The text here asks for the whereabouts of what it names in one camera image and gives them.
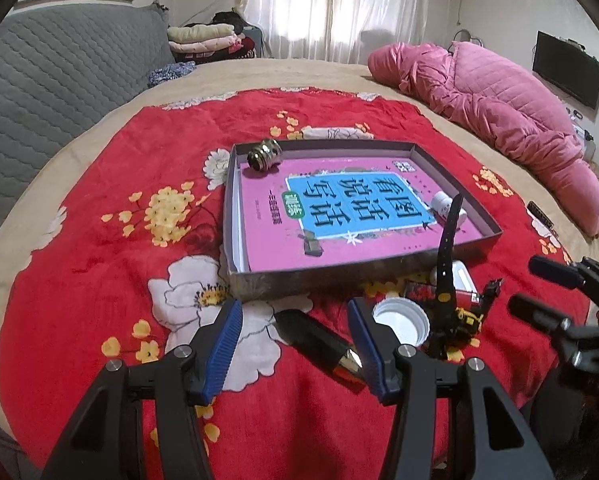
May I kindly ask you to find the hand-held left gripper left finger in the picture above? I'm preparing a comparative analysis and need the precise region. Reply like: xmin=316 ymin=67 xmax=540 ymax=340
xmin=39 ymin=299 xmax=244 ymax=480

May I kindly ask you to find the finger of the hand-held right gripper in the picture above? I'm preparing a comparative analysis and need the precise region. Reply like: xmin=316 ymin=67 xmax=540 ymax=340
xmin=528 ymin=255 xmax=599 ymax=306
xmin=508 ymin=294 xmax=599 ymax=373

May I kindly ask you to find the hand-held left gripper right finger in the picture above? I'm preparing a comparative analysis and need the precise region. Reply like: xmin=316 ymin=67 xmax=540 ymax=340
xmin=348 ymin=297 xmax=555 ymax=480

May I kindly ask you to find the white plastic bottle cap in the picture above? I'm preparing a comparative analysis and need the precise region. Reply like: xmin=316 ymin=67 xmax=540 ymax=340
xmin=372 ymin=297 xmax=430 ymax=347

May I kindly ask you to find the black tube with gold tip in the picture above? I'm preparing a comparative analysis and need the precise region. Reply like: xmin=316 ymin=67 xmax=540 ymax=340
xmin=274 ymin=309 xmax=363 ymax=378

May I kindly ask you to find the yellow toy excavator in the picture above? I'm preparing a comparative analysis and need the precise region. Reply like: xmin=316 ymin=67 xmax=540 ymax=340
xmin=449 ymin=277 xmax=504 ymax=346

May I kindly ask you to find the white earbuds case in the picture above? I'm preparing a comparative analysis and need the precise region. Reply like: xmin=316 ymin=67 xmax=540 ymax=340
xmin=429 ymin=259 xmax=473 ymax=293

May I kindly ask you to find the grey cardboard box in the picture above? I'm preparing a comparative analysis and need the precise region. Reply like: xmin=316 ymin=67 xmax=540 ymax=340
xmin=222 ymin=139 xmax=503 ymax=303

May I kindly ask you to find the black perforated strap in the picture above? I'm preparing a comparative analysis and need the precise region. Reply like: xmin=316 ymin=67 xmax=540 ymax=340
xmin=432 ymin=194 xmax=464 ymax=361

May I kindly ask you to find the red and white small box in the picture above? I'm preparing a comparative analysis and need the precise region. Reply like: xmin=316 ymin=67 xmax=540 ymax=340
xmin=403 ymin=282 xmax=483 ymax=311

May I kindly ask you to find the red floral blanket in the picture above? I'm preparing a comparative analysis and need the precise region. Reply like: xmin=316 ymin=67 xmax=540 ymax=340
xmin=0 ymin=87 xmax=595 ymax=480

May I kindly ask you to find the pink book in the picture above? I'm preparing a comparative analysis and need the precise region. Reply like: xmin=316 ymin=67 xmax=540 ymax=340
xmin=236 ymin=155 xmax=483 ymax=273

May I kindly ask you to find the white pill bottle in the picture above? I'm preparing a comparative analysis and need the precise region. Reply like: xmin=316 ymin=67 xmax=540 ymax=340
xmin=431 ymin=192 xmax=467 ymax=231

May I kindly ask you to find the pink quilt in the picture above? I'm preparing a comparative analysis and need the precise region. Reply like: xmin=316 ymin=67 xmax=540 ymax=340
xmin=367 ymin=41 xmax=599 ymax=238

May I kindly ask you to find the black television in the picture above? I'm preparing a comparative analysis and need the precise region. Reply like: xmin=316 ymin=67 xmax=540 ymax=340
xmin=532 ymin=31 xmax=599 ymax=110

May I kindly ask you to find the blue patterned cloth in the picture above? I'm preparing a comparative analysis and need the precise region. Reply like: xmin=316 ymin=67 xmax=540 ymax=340
xmin=146 ymin=61 xmax=196 ymax=88

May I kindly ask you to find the beige bedsheet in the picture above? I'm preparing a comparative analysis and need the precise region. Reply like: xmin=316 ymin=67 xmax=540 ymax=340
xmin=0 ymin=57 xmax=599 ymax=461

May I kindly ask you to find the pile of folded clothes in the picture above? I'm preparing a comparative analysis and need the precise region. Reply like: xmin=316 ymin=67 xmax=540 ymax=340
xmin=166 ymin=11 xmax=260 ymax=65

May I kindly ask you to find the grey quilted headboard cover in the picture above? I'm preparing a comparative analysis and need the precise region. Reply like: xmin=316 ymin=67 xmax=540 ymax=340
xmin=0 ymin=2 xmax=175 ymax=256

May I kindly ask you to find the white sheer curtain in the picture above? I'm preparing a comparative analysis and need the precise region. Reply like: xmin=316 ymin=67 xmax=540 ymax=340
xmin=236 ymin=0 xmax=443 ymax=66

